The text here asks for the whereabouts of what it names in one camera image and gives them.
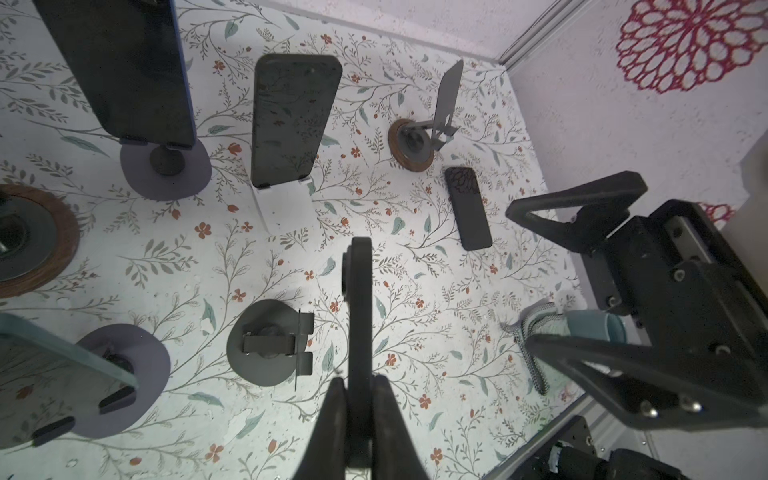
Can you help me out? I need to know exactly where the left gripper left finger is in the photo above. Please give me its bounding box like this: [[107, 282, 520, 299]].
[[293, 378, 348, 480]]

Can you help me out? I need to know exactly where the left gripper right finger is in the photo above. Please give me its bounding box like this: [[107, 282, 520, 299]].
[[372, 375, 428, 480]]

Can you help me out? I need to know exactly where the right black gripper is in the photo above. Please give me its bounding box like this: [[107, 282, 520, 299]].
[[505, 171, 767, 431]]

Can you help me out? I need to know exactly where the black phone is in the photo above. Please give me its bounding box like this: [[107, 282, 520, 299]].
[[251, 53, 343, 189], [34, 0, 196, 149], [444, 167, 493, 251], [342, 237, 373, 469], [1, 313, 115, 450]]

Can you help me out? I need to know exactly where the dark grey round stand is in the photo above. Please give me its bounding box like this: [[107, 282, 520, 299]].
[[226, 299, 315, 387]]

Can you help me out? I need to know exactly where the purple grey round stand front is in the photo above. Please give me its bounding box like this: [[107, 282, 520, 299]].
[[73, 324, 171, 439]]

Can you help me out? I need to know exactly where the white phone stand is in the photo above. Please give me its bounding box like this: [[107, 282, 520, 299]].
[[253, 177, 316, 236]]

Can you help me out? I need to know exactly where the wood base stand right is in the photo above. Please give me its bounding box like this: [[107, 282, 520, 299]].
[[388, 60, 464, 173]]

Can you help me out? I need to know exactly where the grey round stand back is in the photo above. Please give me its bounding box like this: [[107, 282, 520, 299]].
[[120, 140, 212, 201]]

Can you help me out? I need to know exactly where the teal ceramic cup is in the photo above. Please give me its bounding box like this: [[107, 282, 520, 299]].
[[563, 310, 627, 344]]

